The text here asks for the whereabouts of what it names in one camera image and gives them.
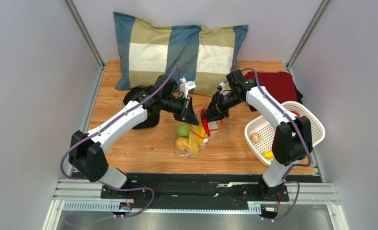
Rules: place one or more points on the red toy bell pepper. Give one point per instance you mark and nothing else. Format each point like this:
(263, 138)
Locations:
(296, 113)

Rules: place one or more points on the checkered blue beige pillow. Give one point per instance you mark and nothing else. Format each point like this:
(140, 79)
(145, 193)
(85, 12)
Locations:
(202, 55)

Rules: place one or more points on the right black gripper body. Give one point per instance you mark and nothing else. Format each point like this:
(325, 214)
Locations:
(220, 106)

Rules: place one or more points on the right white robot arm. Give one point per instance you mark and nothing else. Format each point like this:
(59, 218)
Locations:
(292, 138)

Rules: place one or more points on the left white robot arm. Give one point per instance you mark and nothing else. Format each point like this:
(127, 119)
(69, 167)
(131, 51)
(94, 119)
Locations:
(87, 151)

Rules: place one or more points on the beige toy garlic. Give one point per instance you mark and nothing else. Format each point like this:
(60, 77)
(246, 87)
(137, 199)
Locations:
(255, 137)

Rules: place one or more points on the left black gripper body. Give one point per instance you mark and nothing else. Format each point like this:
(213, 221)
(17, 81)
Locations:
(174, 106)

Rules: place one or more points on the brown toy potato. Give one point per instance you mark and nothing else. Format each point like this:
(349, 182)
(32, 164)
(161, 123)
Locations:
(182, 143)

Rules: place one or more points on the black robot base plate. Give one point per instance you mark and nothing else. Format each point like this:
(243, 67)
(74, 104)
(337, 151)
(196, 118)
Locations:
(196, 191)

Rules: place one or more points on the green toy vegetable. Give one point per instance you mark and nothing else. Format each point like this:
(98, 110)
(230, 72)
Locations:
(183, 130)

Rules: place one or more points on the red toy chili pepper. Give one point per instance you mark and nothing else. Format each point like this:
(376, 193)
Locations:
(204, 122)

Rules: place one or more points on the yellow toy banana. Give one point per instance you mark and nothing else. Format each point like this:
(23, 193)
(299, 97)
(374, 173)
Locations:
(268, 155)

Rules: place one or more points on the clear zip top bag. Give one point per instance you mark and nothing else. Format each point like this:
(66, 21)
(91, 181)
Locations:
(214, 127)

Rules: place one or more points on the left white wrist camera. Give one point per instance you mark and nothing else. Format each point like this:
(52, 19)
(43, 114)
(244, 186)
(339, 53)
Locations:
(186, 86)

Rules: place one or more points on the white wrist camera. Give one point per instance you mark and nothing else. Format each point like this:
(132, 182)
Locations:
(186, 86)
(222, 89)

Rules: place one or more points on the aluminium frame rail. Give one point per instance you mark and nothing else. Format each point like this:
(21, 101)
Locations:
(85, 196)

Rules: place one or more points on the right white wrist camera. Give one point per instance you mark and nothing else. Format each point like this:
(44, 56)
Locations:
(222, 89)

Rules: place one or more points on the white perforated plastic basket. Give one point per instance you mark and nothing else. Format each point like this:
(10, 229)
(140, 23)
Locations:
(263, 127)

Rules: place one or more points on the yellow toy mango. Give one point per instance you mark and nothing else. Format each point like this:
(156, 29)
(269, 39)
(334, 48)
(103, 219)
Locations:
(196, 139)

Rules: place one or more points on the dark red folded cloth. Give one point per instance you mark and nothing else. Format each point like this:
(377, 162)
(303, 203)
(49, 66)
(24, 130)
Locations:
(276, 81)

